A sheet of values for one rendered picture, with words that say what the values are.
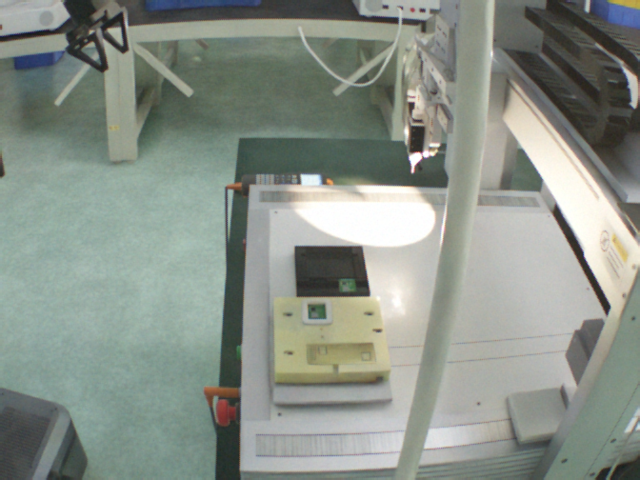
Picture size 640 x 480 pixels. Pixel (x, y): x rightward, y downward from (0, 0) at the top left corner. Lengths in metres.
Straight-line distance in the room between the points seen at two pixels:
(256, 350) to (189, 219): 1.92
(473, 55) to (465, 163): 0.09
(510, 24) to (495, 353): 0.53
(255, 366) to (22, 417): 0.95
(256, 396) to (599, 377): 0.48
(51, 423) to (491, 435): 1.17
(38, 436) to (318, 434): 0.99
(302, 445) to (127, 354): 1.44
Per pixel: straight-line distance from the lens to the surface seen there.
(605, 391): 0.82
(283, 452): 0.86
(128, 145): 3.35
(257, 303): 1.08
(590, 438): 0.90
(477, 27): 0.45
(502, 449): 0.91
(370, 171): 1.68
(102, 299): 2.50
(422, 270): 1.18
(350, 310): 1.01
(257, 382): 0.95
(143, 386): 2.14
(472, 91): 0.46
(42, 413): 1.77
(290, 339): 0.96
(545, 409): 0.94
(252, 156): 1.73
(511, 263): 1.24
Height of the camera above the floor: 1.54
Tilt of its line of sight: 33 degrees down
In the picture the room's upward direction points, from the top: 2 degrees clockwise
